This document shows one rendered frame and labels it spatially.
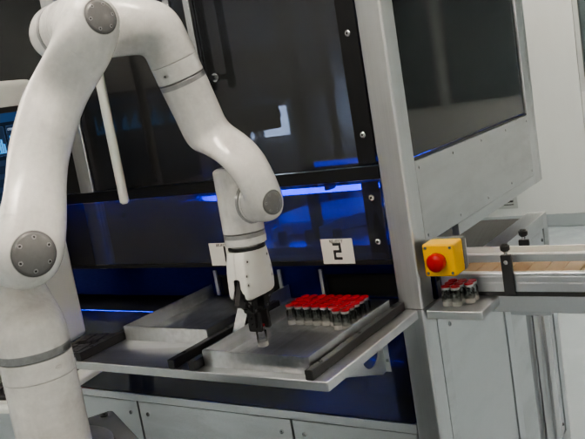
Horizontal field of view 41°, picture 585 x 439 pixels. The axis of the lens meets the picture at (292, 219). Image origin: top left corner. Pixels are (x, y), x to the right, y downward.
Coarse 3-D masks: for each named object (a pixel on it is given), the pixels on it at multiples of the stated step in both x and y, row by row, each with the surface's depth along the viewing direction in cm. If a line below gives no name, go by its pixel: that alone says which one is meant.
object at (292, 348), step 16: (384, 304) 171; (272, 320) 180; (368, 320) 164; (240, 336) 170; (256, 336) 173; (272, 336) 171; (288, 336) 169; (304, 336) 168; (320, 336) 166; (336, 336) 154; (208, 352) 159; (224, 352) 156; (240, 352) 154; (256, 352) 163; (272, 352) 161; (288, 352) 159; (304, 352) 158; (320, 352) 148; (240, 368) 155; (256, 368) 152; (272, 368) 150; (288, 368) 148; (304, 368) 146
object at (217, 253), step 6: (210, 246) 201; (216, 246) 200; (222, 246) 199; (210, 252) 202; (216, 252) 201; (222, 252) 200; (216, 258) 201; (222, 258) 200; (216, 264) 202; (222, 264) 201
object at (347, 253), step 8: (320, 240) 183; (328, 240) 181; (336, 240) 180; (344, 240) 179; (328, 248) 182; (336, 248) 181; (344, 248) 180; (352, 248) 178; (328, 256) 182; (336, 256) 181; (344, 256) 180; (352, 256) 179
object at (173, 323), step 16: (208, 288) 214; (288, 288) 201; (176, 304) 203; (192, 304) 208; (208, 304) 207; (224, 304) 205; (144, 320) 193; (160, 320) 198; (176, 320) 197; (192, 320) 195; (208, 320) 193; (224, 320) 178; (128, 336) 188; (144, 336) 185; (160, 336) 182; (176, 336) 179; (192, 336) 176; (208, 336) 174
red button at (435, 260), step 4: (428, 256) 165; (432, 256) 165; (436, 256) 164; (440, 256) 164; (428, 260) 165; (432, 260) 164; (436, 260) 164; (440, 260) 164; (444, 260) 164; (428, 264) 165; (432, 264) 165; (436, 264) 164; (440, 264) 164; (444, 264) 164; (428, 268) 166; (432, 268) 165; (436, 268) 164; (440, 268) 164; (436, 272) 165
